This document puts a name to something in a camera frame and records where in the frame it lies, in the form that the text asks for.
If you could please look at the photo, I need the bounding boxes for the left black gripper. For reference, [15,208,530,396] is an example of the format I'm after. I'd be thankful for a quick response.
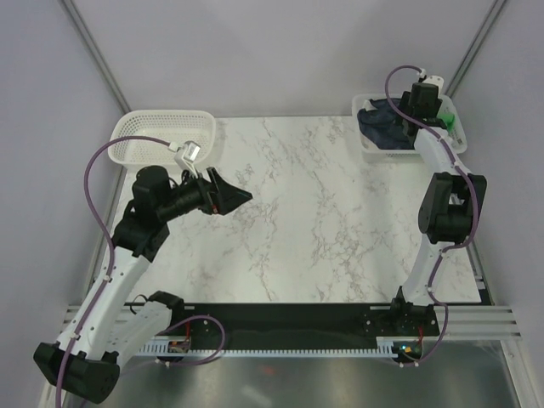
[158,167,252,222]

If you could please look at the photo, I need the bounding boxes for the dark blue towel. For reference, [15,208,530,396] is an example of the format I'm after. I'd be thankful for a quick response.
[357,99,413,150]

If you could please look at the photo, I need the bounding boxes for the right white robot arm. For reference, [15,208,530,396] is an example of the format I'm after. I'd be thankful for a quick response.
[388,80,487,335]

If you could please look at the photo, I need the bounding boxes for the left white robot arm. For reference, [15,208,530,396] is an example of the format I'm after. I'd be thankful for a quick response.
[33,166,252,406]

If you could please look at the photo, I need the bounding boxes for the green towel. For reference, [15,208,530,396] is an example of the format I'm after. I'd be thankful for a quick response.
[438,111,456,131]

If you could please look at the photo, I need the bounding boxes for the white towel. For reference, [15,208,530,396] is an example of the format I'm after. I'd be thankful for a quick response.
[362,99,377,111]

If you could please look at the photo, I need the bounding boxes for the right white plastic basket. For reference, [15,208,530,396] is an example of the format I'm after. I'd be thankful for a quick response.
[351,93,468,162]

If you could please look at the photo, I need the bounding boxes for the white plastic basket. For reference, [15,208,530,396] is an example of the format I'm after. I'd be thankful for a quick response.
[108,110,217,171]
[351,93,468,162]

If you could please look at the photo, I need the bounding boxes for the left white plastic basket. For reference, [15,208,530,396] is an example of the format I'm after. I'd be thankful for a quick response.
[108,110,217,171]

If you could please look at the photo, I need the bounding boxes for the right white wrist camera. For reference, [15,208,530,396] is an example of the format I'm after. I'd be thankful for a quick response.
[418,71,445,94]

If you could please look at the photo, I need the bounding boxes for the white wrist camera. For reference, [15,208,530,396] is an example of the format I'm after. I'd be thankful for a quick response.
[174,141,201,173]
[418,71,445,94]

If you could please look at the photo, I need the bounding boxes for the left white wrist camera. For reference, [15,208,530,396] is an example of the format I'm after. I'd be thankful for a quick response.
[174,141,201,173]

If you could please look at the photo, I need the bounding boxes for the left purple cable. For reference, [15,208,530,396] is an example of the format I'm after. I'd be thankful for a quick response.
[54,136,179,408]

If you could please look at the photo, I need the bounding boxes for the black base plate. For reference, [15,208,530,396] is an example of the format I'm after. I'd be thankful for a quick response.
[170,303,439,352]

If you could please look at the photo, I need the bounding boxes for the white slotted cable duct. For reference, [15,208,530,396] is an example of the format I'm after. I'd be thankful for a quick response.
[136,337,398,359]

